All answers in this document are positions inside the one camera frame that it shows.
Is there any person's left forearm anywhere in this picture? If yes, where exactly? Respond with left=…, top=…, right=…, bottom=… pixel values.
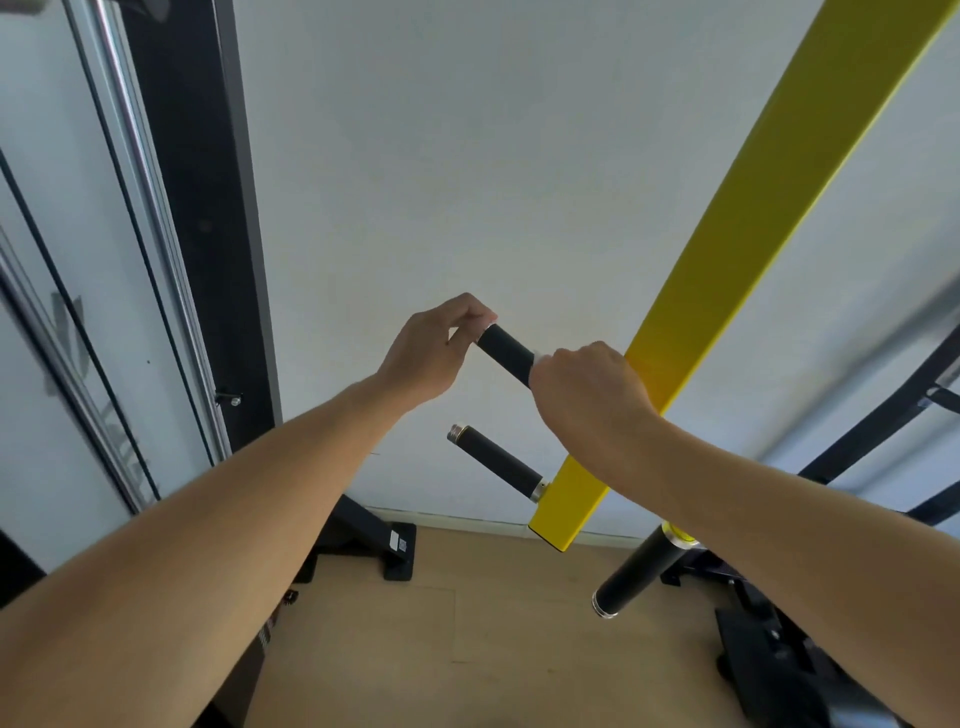
left=0, top=374, right=421, bottom=728

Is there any person's right hand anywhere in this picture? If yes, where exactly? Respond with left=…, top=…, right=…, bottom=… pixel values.
left=528, top=341, right=667, bottom=490

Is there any person's left hand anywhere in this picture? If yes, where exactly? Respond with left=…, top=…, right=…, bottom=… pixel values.
left=374, top=292, right=500, bottom=412

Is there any translucent machine guard panel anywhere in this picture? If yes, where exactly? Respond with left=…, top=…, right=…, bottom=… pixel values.
left=0, top=0, right=226, bottom=571

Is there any chrome guide rod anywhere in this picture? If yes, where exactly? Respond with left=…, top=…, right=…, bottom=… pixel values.
left=63, top=0, right=230, bottom=466
left=0, top=224, right=151, bottom=515

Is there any black machine lower frame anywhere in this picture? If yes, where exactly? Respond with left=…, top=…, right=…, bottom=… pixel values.
left=0, top=524, right=46, bottom=609

